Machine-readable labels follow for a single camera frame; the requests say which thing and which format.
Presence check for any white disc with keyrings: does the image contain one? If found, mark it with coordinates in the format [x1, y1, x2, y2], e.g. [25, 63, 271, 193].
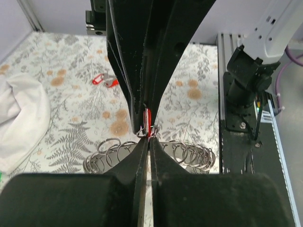
[83, 128, 216, 178]

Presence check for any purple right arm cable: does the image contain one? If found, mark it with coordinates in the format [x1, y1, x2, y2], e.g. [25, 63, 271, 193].
[274, 44, 303, 116]

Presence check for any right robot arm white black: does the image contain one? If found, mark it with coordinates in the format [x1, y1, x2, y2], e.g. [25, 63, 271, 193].
[85, 0, 303, 137]

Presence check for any white crumpled cloth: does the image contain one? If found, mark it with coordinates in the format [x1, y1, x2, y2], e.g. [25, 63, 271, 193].
[0, 73, 51, 175]

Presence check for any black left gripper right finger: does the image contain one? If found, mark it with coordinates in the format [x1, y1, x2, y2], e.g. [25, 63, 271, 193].
[149, 137, 295, 227]

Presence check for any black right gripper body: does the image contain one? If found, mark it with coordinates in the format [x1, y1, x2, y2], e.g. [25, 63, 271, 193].
[85, 0, 107, 36]

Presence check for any white slotted cable duct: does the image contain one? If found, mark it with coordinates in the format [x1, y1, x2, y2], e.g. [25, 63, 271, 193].
[269, 94, 303, 227]

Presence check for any grey left corner post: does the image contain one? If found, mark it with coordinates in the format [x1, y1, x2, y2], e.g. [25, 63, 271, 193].
[17, 0, 45, 32]

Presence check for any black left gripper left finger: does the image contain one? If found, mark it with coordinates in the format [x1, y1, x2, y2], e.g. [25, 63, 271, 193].
[0, 139, 149, 227]

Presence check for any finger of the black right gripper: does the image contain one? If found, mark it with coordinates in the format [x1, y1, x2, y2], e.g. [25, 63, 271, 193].
[144, 0, 214, 125]
[106, 0, 152, 133]

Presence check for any red tagged key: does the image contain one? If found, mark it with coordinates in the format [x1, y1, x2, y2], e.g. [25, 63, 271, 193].
[92, 73, 119, 88]
[143, 106, 152, 138]

